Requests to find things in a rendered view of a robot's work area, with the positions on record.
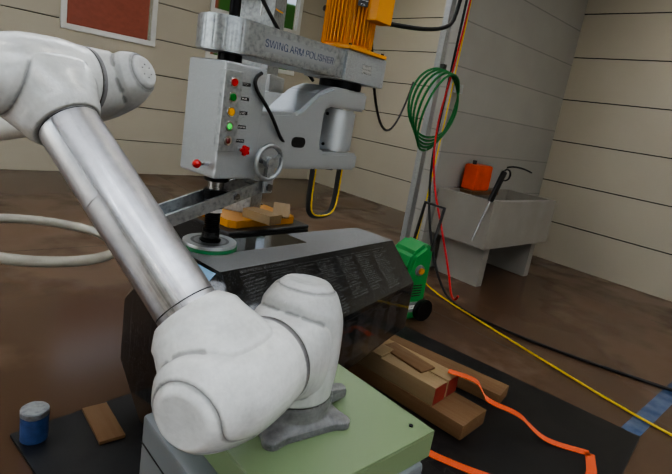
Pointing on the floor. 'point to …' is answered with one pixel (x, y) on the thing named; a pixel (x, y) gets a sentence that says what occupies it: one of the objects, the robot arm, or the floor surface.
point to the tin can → (34, 423)
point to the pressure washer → (419, 267)
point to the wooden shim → (103, 423)
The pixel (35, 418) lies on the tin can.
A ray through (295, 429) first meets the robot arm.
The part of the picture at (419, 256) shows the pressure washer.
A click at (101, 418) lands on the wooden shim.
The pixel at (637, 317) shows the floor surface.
